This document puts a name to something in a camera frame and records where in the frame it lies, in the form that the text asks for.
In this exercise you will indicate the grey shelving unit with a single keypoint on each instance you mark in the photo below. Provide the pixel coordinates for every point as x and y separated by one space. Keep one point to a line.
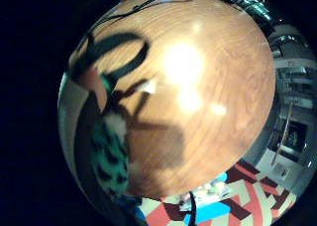
294 87

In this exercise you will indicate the dark metal rack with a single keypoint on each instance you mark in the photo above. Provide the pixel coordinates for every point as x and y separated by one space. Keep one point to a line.
251 5

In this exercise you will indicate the slim wooden pole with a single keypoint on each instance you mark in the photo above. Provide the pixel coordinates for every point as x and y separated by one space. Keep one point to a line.
283 135

